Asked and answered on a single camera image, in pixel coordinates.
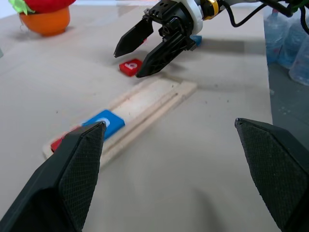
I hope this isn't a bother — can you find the red letter r block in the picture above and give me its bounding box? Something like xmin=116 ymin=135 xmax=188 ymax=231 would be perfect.
xmin=50 ymin=130 xmax=78 ymax=153

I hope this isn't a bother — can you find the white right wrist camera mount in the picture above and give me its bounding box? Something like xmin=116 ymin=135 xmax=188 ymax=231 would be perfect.
xmin=180 ymin=0 xmax=205 ymax=37

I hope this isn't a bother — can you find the long wooden letter tray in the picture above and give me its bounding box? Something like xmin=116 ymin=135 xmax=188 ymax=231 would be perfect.
xmin=42 ymin=78 xmax=198 ymax=167

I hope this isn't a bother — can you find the red letter b block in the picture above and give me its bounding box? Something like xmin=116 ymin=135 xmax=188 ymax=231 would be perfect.
xmin=119 ymin=58 xmax=143 ymax=77

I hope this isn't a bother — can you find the orange bowl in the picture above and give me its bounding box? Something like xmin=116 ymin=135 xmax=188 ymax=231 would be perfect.
xmin=19 ymin=6 xmax=71 ymax=37

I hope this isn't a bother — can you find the clear blue water jug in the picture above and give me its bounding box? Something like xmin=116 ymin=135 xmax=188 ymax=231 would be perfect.
xmin=288 ymin=36 xmax=309 ymax=86
xmin=263 ymin=11 xmax=293 ymax=65
xmin=282 ymin=14 xmax=309 ymax=70

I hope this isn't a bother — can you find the blue letter o block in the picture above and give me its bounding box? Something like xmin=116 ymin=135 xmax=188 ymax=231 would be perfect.
xmin=82 ymin=110 xmax=126 ymax=141

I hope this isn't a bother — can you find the red strawberry plush toy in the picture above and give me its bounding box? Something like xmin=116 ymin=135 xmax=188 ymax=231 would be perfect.
xmin=8 ymin=0 xmax=77 ymax=15

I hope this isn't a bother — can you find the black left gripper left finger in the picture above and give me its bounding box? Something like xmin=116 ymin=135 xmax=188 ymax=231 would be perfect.
xmin=0 ymin=121 xmax=107 ymax=232

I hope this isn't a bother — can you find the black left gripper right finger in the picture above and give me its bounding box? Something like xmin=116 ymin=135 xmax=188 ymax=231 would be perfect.
xmin=234 ymin=117 xmax=309 ymax=232

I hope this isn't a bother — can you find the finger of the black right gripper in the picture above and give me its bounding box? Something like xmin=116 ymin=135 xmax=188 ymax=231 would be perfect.
xmin=135 ymin=33 xmax=196 ymax=78
xmin=113 ymin=18 xmax=155 ymax=58

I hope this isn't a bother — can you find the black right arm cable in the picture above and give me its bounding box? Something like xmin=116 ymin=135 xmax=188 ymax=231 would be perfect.
xmin=223 ymin=0 xmax=290 ymax=28

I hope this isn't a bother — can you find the blue letter t block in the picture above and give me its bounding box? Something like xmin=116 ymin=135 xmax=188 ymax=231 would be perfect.
xmin=190 ymin=35 xmax=203 ymax=48

